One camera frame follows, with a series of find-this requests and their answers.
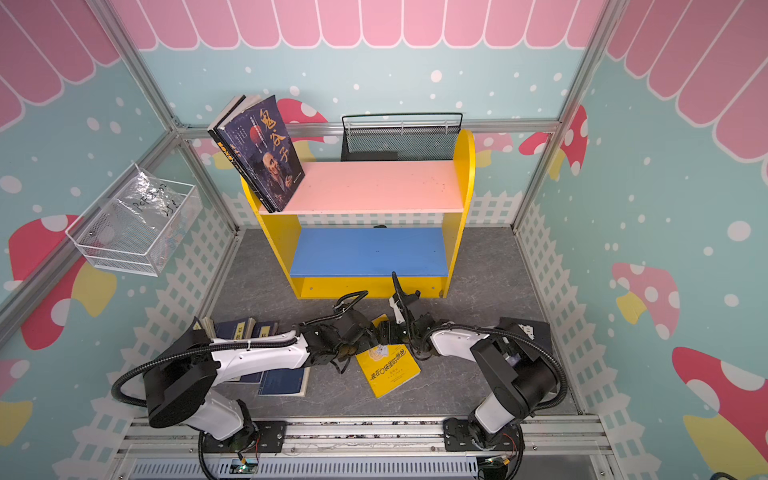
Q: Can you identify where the yellow cartoon boy book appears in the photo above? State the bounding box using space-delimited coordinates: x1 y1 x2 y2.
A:
356 340 421 399

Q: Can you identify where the purple old man book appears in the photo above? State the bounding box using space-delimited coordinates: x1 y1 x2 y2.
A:
218 95 305 213

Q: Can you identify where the black Murphy's law book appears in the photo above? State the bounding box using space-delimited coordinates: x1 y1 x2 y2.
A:
206 95 274 213

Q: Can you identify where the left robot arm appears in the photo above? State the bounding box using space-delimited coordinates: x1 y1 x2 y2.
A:
143 291 377 451

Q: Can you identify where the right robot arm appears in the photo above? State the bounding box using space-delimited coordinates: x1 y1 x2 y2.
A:
379 274 568 451

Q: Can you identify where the yellow pink blue bookshelf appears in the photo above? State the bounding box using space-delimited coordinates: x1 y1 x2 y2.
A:
243 130 476 300

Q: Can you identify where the navy book rightmost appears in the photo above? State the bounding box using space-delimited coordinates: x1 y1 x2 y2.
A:
258 368 310 397

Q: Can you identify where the navy book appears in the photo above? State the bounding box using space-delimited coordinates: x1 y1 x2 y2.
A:
214 317 261 384
258 368 310 397
251 322 279 339
192 317 217 338

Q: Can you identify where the black wolf book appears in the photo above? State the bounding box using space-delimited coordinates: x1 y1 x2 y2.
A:
498 317 553 353

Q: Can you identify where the navy book leftmost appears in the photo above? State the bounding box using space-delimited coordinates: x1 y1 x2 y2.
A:
192 317 217 338

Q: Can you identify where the clear plastic bag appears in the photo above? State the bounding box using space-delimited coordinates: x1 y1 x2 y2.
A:
112 167 184 243

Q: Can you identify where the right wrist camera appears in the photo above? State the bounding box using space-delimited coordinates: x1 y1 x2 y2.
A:
389 295 408 324

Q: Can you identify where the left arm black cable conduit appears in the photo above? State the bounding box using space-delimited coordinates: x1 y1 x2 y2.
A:
110 335 301 409

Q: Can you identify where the black mesh wire basket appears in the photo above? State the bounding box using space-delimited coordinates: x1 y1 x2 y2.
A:
341 112 463 162

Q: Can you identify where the white wire wall basket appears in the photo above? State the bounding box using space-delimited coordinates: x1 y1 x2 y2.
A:
65 170 203 277

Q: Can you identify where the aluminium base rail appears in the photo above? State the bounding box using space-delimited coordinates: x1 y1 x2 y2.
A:
107 415 623 479

